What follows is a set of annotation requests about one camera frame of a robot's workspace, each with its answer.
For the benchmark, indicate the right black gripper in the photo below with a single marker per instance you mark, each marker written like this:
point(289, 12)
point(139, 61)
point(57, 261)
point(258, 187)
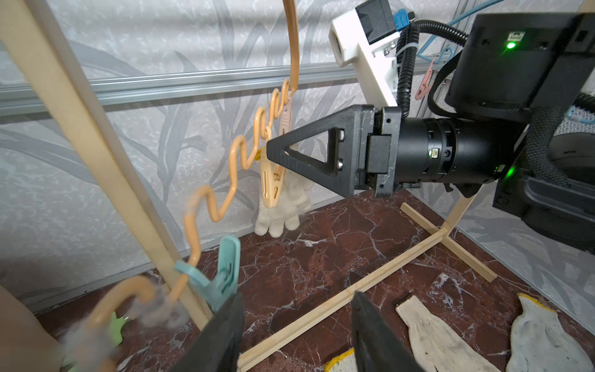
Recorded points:
point(331, 151)

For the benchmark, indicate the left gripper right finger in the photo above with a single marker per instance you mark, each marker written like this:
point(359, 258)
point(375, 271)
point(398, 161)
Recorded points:
point(376, 347)

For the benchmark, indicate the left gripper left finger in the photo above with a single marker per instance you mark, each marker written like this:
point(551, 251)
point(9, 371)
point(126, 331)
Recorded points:
point(217, 347)

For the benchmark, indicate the orange clip hanger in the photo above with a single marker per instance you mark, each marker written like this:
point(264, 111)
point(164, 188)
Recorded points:
point(137, 298)

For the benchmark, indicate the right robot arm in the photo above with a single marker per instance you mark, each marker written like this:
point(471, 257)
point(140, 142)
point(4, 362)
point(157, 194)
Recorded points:
point(512, 83)

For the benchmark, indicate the teal clothespin clip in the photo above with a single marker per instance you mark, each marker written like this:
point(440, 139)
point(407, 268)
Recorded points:
point(225, 282)

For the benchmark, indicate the pink clothespin clip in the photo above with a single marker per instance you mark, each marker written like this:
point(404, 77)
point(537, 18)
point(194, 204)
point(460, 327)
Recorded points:
point(286, 118)

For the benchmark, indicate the orange clothespin clip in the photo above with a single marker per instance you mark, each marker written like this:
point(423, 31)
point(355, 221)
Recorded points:
point(272, 180)

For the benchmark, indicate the wooden clothes rack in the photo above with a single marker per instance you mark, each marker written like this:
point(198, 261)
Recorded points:
point(36, 43)

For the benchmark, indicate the white wire basket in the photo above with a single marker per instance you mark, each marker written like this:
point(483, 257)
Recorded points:
point(576, 120)

